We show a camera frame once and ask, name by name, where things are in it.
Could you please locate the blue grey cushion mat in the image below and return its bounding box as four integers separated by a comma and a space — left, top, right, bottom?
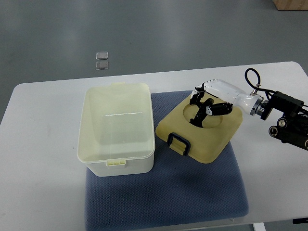
84, 90, 249, 231

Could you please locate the brown cardboard box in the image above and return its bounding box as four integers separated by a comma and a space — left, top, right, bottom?
273, 0, 308, 11

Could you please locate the metal floor plate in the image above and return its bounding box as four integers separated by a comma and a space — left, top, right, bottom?
96, 51, 108, 60
96, 61, 109, 70

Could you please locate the upper metal floor plate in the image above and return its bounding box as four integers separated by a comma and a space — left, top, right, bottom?
96, 51, 108, 60

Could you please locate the white storage box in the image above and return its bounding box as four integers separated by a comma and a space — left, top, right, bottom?
77, 83, 155, 177

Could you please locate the white table leg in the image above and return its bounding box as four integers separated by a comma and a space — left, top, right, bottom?
253, 222, 266, 231

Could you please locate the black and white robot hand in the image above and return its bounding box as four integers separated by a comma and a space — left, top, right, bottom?
190, 79, 264, 128

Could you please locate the yellow box lid black handle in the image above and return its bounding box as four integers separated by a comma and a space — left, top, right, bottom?
155, 96, 243, 164

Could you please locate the lower metal floor plate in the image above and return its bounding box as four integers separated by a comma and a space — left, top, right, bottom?
96, 61, 109, 70

